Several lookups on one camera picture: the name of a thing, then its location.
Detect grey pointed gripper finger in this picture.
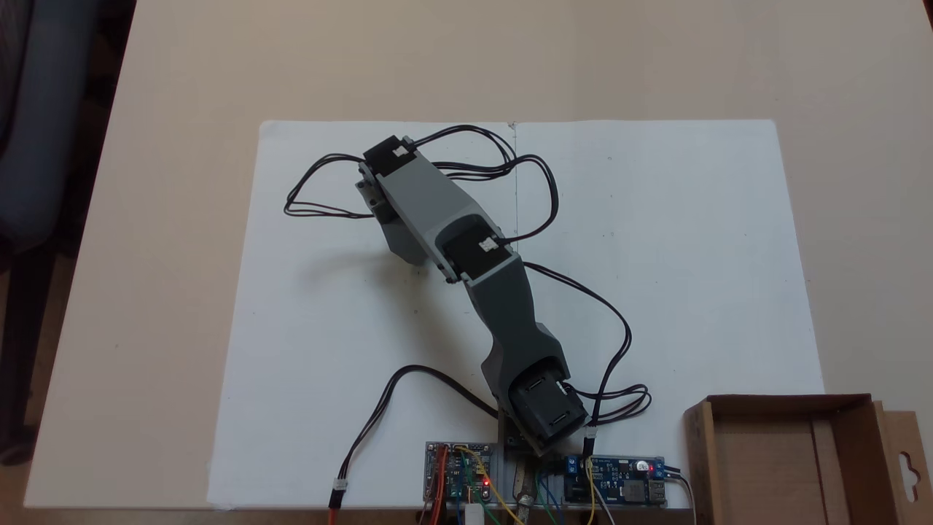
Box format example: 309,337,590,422
382,217,432,268

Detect white paper sheet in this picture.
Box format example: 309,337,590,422
206,119,827,510

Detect grey motor controller board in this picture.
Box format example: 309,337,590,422
423,440,498,504

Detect metal table clamp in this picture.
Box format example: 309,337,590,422
512,459,536,525

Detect blue power converter board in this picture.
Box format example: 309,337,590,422
563,454,668,508

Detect dark office chair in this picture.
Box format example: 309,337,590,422
0,0,136,467

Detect brown cardboard box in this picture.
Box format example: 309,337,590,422
683,394,933,525

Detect black gripper motor wire loop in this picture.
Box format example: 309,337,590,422
283,152,381,219

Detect black wrist motor wire loop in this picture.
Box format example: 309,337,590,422
414,125,560,243

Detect orange jumper wires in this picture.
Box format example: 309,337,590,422
430,445,449,525

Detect black elbow motor wire loop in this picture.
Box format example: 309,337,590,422
520,260,652,459

